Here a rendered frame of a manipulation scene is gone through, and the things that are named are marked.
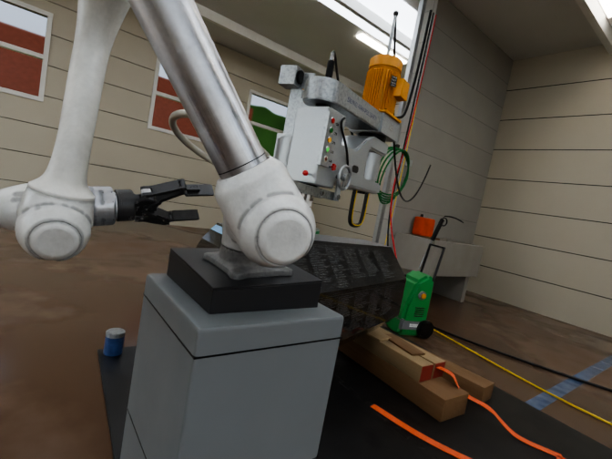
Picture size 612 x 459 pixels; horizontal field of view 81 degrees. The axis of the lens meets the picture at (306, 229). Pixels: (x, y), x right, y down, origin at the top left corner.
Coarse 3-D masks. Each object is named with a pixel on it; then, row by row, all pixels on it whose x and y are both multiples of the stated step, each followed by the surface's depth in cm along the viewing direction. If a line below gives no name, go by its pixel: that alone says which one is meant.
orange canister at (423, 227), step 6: (420, 216) 502; (414, 222) 504; (420, 222) 497; (426, 222) 498; (432, 222) 506; (414, 228) 503; (420, 228) 497; (426, 228) 501; (432, 228) 509; (414, 234) 504; (420, 234) 496; (426, 234) 503; (432, 234) 512
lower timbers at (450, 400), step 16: (352, 352) 254; (368, 352) 242; (432, 352) 264; (368, 368) 240; (384, 368) 229; (448, 368) 242; (400, 384) 218; (416, 384) 208; (432, 384) 208; (448, 384) 212; (464, 384) 230; (480, 384) 225; (416, 400) 207; (432, 400) 199; (448, 400) 195; (464, 400) 205; (480, 400) 223; (432, 416) 198; (448, 416) 198
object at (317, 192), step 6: (300, 186) 189; (306, 186) 194; (312, 186) 199; (306, 192) 195; (312, 192) 200; (318, 192) 204; (324, 192) 209; (330, 192) 214; (324, 198) 211; (330, 198) 216
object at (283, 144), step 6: (282, 138) 279; (288, 138) 277; (282, 144) 279; (288, 144) 277; (276, 150) 285; (282, 150) 279; (288, 150) 277; (276, 156) 284; (282, 156) 279; (288, 156) 277; (282, 162) 279
